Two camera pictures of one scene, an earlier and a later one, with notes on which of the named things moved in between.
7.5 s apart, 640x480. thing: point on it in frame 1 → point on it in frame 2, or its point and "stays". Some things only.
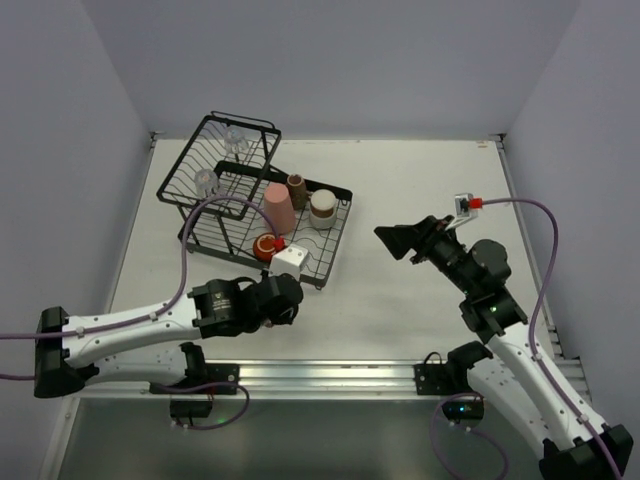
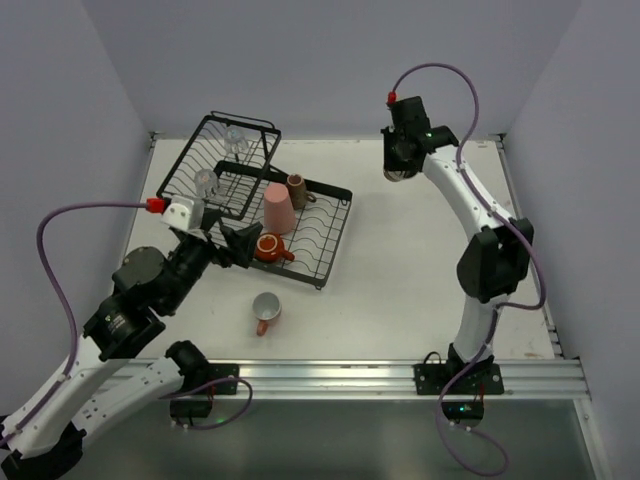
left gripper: (273, 288) → (218, 242)
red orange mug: (263, 246) stays
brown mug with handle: (298, 191) stays
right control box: (461, 410) stays
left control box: (191, 408) stays
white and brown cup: (323, 209) → (397, 175)
